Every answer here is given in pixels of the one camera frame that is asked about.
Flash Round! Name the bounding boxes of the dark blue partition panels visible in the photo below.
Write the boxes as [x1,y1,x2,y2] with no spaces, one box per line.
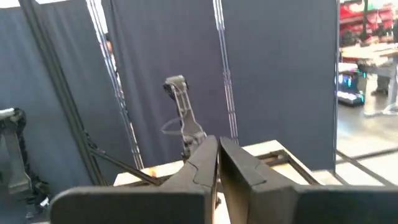
[18,0,398,188]

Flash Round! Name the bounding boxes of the silver partition pole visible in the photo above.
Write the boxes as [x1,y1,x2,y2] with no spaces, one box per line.
[212,0,240,146]
[86,0,145,170]

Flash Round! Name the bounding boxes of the grey metal post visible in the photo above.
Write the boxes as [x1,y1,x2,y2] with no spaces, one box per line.
[0,107,34,200]

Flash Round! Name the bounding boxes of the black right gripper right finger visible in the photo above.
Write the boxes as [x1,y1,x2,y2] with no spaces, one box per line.
[218,136,398,224]

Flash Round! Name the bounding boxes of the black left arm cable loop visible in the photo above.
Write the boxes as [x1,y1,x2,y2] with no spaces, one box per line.
[160,117,185,136]

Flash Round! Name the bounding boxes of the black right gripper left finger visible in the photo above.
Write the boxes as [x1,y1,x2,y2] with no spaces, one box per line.
[49,135,219,224]

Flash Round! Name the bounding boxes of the blue lit machine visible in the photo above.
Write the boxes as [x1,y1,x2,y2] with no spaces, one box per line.
[336,70,367,107]

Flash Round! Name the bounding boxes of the black braided cable sleeve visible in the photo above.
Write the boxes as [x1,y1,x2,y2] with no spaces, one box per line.
[12,107,51,215]

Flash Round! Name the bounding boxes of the light wooden background table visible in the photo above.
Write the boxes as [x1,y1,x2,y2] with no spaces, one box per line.
[340,42,398,76]

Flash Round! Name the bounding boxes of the person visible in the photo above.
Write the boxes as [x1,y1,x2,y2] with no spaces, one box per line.
[99,32,119,82]
[369,21,398,97]

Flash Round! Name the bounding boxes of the dark blue partition curtain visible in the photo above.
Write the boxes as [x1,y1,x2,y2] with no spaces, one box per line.
[221,0,340,171]
[102,0,233,167]
[0,0,108,224]

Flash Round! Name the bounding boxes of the red store shelf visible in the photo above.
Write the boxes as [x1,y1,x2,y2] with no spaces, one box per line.
[338,0,398,47]

